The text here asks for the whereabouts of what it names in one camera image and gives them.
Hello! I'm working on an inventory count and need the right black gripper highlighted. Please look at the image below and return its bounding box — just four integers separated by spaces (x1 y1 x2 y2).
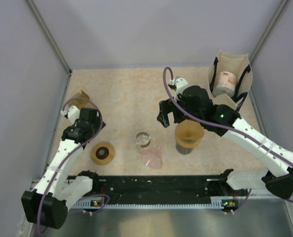
157 95 203 128

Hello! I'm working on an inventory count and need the brown paper filter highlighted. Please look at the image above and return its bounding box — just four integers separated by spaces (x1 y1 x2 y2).
175 120 205 140

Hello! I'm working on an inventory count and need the wooden dripper ring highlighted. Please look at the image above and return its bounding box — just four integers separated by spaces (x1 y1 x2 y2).
90 142 116 165
174 135 203 150

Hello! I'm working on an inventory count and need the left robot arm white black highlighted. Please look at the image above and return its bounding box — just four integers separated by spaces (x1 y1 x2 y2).
21 106 105 229

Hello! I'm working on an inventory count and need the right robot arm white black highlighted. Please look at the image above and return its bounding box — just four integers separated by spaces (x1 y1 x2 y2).
157 84 293 201

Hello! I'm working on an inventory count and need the small cardboard box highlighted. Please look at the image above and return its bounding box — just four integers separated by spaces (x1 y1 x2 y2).
68 90 90 109

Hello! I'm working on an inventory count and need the clear glass cup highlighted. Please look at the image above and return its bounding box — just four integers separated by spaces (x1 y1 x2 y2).
135 131 151 148

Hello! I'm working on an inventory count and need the dark glass carafe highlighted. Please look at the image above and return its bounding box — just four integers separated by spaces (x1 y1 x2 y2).
175 143 193 155

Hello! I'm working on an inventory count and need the pink paper roll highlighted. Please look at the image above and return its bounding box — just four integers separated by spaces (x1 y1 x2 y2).
212 71 237 97

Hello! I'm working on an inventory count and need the cream canvas tote bag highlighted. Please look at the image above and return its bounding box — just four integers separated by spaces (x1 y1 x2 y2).
206 50 253 111

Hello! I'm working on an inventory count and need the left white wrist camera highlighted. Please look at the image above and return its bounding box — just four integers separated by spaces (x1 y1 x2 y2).
60 106 80 120

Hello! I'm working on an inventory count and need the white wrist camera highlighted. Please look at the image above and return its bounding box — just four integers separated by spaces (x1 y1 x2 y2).
60 106 80 120
168 76 189 97

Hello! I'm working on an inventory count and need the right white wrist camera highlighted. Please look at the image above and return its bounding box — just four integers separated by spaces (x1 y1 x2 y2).
168 76 189 97

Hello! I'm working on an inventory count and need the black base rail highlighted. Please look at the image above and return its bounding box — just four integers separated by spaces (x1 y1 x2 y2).
85 175 248 205

